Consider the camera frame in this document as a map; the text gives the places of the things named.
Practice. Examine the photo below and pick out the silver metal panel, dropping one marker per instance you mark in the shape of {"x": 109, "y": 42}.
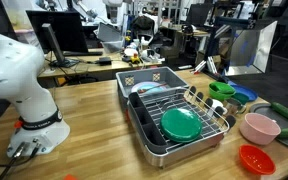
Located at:
{"x": 260, "y": 43}

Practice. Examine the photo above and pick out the red colander bowl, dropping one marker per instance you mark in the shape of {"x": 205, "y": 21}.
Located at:
{"x": 255, "y": 161}

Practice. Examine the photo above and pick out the white mug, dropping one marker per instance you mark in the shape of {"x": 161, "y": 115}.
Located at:
{"x": 216, "y": 105}

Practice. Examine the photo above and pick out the black power adapter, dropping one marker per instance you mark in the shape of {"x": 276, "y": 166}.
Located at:
{"x": 105, "y": 61}

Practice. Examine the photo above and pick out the bright green bowl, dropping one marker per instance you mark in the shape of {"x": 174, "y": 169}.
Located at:
{"x": 217, "y": 95}

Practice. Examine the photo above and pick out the white headset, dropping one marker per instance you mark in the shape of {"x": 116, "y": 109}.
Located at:
{"x": 149, "y": 55}

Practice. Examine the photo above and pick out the green plastic plate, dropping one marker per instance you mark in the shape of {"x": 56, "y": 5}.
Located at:
{"x": 180, "y": 126}

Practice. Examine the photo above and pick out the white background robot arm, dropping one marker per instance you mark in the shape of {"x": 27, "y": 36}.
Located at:
{"x": 112, "y": 11}

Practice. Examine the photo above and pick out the black computer monitor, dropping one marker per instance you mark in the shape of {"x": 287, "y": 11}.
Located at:
{"x": 67, "y": 30}

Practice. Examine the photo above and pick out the black backpack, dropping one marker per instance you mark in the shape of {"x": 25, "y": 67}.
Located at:
{"x": 142, "y": 24}

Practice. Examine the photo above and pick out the black folding camera stand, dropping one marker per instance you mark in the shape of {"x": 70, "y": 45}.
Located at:
{"x": 232, "y": 22}

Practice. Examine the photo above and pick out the grey round metal tray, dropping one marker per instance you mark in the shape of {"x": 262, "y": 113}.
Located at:
{"x": 267, "y": 110}

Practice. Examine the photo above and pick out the small orange object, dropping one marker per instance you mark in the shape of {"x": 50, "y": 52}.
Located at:
{"x": 70, "y": 177}

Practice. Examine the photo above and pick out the blue plastic plate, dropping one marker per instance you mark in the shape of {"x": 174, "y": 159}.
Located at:
{"x": 247, "y": 90}

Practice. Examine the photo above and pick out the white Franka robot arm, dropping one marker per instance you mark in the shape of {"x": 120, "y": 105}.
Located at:
{"x": 17, "y": 76}

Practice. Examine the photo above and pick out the dark green plastic cup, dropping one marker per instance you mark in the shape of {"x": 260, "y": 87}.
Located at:
{"x": 242, "y": 97}

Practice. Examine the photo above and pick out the black keyboard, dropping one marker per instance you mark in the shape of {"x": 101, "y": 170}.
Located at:
{"x": 84, "y": 53}

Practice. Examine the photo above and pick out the light blue plate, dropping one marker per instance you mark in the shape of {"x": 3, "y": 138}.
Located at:
{"x": 147, "y": 87}

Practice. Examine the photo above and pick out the clear plastic box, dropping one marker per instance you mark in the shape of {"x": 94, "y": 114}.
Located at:
{"x": 109, "y": 35}

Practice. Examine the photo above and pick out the small distant black monitor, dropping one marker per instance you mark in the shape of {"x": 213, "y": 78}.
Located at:
{"x": 199, "y": 15}

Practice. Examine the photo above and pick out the long green cucumber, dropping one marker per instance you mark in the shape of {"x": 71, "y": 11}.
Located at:
{"x": 287, "y": 113}

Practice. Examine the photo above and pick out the silver metal jug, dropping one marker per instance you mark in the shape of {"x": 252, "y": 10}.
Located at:
{"x": 233, "y": 106}

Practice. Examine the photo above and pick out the wooden office desk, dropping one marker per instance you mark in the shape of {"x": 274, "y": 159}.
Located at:
{"x": 84, "y": 68}

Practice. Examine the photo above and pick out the white bowl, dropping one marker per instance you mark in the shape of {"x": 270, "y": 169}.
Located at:
{"x": 130, "y": 52}

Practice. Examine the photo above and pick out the yellow toy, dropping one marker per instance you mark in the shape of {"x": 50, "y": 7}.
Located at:
{"x": 135, "y": 59}

